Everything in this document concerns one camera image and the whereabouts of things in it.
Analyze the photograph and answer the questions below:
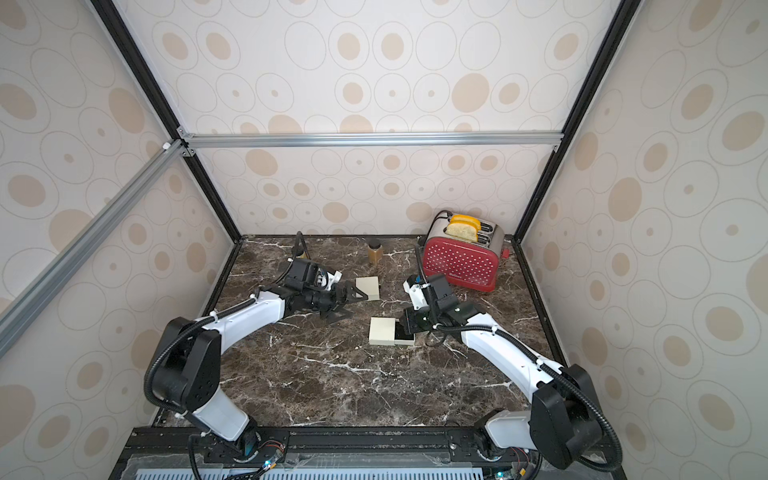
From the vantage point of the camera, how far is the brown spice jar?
1077 mm

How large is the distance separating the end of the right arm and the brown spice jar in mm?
390

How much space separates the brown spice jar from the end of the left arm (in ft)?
0.88

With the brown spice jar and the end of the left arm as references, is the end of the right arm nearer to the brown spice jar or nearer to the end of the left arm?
the end of the left arm

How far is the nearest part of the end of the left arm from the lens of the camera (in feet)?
2.37

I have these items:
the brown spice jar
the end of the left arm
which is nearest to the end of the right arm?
the end of the left arm

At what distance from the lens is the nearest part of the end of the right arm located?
0.59 m
